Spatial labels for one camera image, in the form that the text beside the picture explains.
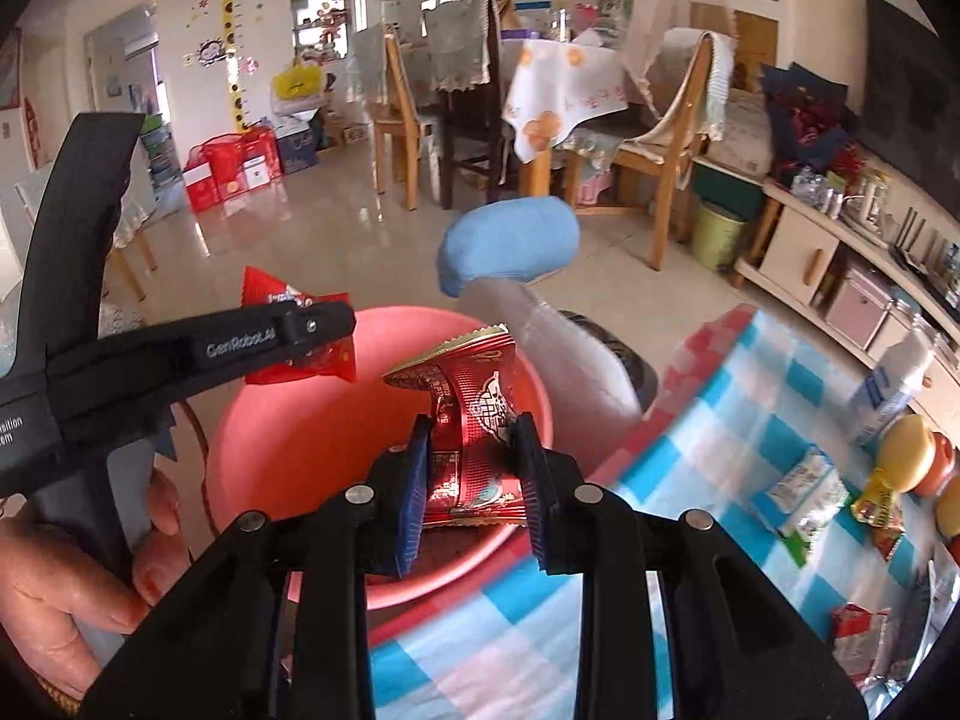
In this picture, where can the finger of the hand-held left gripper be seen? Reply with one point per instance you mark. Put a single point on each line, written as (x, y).
(247, 349)

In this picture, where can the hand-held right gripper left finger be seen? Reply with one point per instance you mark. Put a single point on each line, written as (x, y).
(409, 510)

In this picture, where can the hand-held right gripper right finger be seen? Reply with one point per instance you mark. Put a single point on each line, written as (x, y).
(534, 510)

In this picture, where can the small red candy packet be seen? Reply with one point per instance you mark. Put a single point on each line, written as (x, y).
(262, 286)

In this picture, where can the pink plastic basin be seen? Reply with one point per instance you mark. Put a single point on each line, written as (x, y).
(300, 450)

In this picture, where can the red snack packet gold edge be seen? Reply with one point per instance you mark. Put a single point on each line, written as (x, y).
(472, 405)

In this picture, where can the green white wipes packet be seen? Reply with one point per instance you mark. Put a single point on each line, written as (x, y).
(802, 499)

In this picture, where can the person's left hand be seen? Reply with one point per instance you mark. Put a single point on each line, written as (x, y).
(52, 600)

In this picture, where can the person's leg with blue slipper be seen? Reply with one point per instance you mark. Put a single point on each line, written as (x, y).
(570, 360)

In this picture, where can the red gift box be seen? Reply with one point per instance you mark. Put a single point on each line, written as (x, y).
(261, 157)
(214, 180)

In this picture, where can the dark patterned cushion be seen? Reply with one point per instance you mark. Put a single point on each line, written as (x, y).
(622, 360)

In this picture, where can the blue white checked tablecloth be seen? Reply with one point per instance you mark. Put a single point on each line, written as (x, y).
(720, 420)

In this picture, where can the blue cardboard box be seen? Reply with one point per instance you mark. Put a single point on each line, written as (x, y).
(300, 146)

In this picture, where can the plastic drawer tower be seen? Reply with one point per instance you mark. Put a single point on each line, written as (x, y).
(161, 157)

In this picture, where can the blue cushioned stool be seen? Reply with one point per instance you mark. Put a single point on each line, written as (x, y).
(510, 240)

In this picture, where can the yellow bag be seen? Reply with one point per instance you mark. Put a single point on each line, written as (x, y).
(298, 82)

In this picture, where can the plain wooden chair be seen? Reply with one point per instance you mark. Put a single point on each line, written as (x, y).
(397, 112)

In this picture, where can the light green waste bin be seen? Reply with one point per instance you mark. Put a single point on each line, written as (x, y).
(716, 236)

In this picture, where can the pink plastic stool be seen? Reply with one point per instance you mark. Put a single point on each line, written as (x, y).
(596, 184)

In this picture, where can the shelving unit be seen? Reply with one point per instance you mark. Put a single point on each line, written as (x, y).
(322, 22)

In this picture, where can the yellow green snack wrapper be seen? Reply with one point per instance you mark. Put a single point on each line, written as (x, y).
(877, 510)

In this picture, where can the red white snack packet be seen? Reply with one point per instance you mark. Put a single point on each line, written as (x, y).
(859, 641)

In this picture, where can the dark chair grey lace cover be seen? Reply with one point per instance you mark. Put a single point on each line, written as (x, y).
(457, 45)

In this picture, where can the cream television cabinet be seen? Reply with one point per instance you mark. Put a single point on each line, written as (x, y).
(799, 247)

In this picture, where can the large yellow pear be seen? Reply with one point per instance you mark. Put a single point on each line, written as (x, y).
(904, 454)

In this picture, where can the dark green box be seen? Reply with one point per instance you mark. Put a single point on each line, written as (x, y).
(735, 191)

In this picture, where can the white milk bottle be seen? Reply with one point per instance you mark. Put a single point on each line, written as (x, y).
(889, 382)

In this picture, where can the pink storage box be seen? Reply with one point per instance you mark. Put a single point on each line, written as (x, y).
(859, 307)

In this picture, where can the black white printed packet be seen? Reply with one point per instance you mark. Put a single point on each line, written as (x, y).
(919, 615)

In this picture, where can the red apple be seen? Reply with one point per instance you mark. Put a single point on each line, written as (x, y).
(937, 465)

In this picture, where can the small yellow pear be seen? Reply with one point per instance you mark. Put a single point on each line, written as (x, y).
(946, 510)

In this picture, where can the orange print tablecloth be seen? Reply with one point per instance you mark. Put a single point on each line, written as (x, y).
(570, 90)

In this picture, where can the row of small glass bottles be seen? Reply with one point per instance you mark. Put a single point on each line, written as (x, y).
(817, 187)

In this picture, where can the white printed carton box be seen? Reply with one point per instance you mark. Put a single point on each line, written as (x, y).
(742, 131)

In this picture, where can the clear glass cup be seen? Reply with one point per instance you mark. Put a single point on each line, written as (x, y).
(561, 24)

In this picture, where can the glass kettle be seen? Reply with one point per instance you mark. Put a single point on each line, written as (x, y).
(866, 202)

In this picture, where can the black router with antennas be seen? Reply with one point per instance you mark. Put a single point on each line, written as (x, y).
(926, 259)

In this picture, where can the flower bouquet dark blue wrap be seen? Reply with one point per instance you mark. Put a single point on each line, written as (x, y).
(806, 116)

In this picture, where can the cream fabric chair cover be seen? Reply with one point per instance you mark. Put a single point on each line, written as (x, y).
(660, 30)

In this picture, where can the flat screen television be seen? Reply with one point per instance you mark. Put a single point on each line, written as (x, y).
(911, 90)

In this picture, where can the giraffe wall sticker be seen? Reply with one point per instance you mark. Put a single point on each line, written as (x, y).
(234, 30)

